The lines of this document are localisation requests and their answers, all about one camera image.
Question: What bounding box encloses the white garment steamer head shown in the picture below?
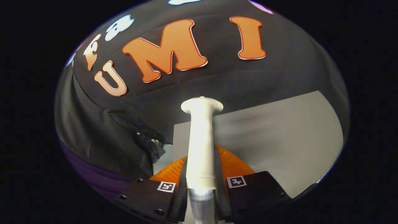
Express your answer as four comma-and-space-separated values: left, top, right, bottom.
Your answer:
181, 96, 224, 190

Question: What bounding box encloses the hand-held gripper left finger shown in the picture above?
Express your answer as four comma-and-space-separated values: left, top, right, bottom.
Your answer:
117, 156, 189, 223

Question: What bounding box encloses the purple corduroy jacket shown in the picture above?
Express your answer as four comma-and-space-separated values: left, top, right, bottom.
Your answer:
59, 142, 134, 199

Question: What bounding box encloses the grey ribbed steamer hose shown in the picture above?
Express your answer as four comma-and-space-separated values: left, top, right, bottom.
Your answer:
188, 188, 215, 224

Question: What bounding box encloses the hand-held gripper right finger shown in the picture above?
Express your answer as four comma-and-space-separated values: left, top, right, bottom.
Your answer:
214, 144, 293, 223

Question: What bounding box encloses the grey drawer cabinet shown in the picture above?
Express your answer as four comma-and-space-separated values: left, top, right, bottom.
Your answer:
153, 90, 344, 198

